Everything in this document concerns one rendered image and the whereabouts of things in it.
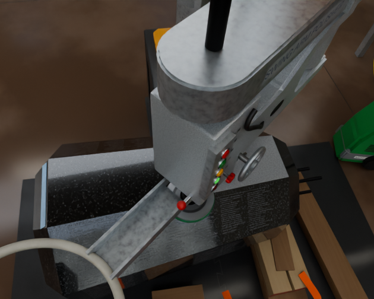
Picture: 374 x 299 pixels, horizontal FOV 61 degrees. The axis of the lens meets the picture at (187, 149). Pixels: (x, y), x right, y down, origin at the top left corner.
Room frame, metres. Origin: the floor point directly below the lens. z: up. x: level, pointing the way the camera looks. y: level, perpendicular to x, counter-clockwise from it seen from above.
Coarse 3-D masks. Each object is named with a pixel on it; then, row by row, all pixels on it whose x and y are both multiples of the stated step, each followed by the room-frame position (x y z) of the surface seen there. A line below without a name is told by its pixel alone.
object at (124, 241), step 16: (160, 192) 0.48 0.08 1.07; (144, 208) 0.41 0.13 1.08; (160, 208) 0.41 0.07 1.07; (176, 208) 0.40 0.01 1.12; (128, 224) 0.34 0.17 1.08; (144, 224) 0.35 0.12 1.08; (160, 224) 0.34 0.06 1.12; (112, 240) 0.28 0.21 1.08; (128, 240) 0.29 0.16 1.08; (144, 240) 0.28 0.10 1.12; (112, 256) 0.23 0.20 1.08; (128, 256) 0.24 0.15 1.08
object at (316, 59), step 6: (336, 30) 1.03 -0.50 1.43; (330, 36) 1.02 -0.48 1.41; (324, 42) 1.01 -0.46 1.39; (330, 42) 1.04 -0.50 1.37; (318, 48) 1.00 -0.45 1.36; (324, 48) 1.02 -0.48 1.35; (318, 54) 1.01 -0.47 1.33; (312, 60) 1.00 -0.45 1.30; (318, 60) 1.02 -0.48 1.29; (312, 66) 1.01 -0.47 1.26
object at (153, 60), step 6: (144, 30) 1.78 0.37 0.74; (150, 30) 1.78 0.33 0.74; (144, 36) 1.76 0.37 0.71; (150, 36) 1.72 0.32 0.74; (150, 42) 1.67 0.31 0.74; (150, 48) 1.61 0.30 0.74; (150, 54) 1.56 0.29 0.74; (150, 60) 1.50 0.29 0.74; (156, 60) 1.51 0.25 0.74; (150, 66) 1.45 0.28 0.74; (156, 66) 1.45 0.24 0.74; (150, 72) 1.42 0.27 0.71; (156, 72) 1.40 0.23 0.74; (150, 78) 1.45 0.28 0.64; (156, 78) 1.35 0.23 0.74; (150, 84) 1.57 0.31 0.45; (156, 84) 1.31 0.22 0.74; (150, 90) 1.61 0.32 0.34; (150, 102) 1.62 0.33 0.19; (150, 108) 1.63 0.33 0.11; (150, 114) 1.63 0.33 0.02; (150, 120) 1.57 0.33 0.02; (150, 126) 1.51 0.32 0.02; (150, 132) 1.45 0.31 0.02
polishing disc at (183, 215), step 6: (168, 186) 0.59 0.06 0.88; (174, 186) 0.60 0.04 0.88; (174, 192) 0.57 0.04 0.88; (210, 198) 0.56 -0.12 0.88; (204, 204) 0.53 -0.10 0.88; (210, 204) 0.53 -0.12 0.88; (186, 210) 0.49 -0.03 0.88; (192, 210) 0.50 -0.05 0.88; (198, 210) 0.50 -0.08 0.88; (204, 210) 0.50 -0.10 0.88; (210, 210) 0.51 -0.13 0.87; (180, 216) 0.46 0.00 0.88; (186, 216) 0.47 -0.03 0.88; (192, 216) 0.47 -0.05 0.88; (198, 216) 0.47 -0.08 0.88; (204, 216) 0.48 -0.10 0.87
